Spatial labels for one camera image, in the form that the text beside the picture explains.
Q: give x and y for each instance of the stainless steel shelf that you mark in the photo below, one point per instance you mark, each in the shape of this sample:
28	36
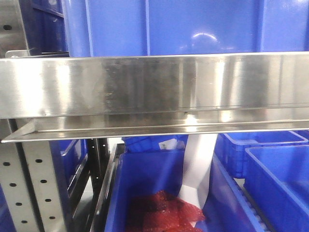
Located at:
79	98

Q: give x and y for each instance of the large blue crate on shelf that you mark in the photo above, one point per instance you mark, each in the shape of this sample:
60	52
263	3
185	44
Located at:
97	28

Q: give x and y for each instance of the white paper sheet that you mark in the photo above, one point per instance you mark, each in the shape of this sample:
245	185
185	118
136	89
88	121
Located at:
196	168

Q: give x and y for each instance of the blue bin with red mesh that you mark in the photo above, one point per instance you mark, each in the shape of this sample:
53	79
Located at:
138	174

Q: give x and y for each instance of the blue bin rear right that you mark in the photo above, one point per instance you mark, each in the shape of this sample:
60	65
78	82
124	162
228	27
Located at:
232	148

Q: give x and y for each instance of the red mesh netting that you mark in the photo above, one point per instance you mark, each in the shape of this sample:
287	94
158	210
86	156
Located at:
162	212

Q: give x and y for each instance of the blue bin lower right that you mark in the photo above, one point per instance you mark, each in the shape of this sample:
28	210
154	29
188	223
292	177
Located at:
278	182

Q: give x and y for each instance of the perforated steel shelf post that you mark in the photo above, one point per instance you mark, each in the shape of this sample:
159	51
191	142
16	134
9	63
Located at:
34	186

